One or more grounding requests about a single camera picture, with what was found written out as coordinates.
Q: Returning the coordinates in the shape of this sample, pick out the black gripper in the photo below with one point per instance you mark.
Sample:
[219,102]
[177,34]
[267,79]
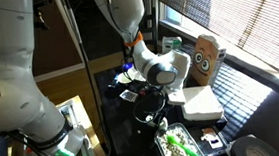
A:
[152,108]

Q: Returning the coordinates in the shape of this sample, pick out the clear plastic food container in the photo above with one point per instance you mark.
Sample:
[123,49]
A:
[177,141]

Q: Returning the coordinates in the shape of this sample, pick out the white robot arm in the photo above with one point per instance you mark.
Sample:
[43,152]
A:
[45,32]

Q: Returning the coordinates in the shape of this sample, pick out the white bowl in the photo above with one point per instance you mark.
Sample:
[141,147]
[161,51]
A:
[125,78]

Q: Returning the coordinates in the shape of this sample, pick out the green plastic spoon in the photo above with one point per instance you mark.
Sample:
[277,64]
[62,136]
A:
[172,140]

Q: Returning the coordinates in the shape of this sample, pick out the blue round lid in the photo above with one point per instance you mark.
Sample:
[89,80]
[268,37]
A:
[127,66]

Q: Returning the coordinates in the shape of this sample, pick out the white foam block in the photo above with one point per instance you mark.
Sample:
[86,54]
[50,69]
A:
[201,104]

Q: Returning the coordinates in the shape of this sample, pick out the white green carton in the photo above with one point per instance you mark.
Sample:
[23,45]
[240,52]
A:
[170,43]

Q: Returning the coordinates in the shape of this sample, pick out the black plastic tray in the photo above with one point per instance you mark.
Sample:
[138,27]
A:
[209,140]

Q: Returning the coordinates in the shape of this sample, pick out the brown paper bag with face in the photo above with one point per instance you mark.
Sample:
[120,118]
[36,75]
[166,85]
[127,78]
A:
[207,60]

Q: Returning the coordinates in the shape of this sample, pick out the grey duct tape roll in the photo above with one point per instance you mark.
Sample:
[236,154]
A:
[251,146]

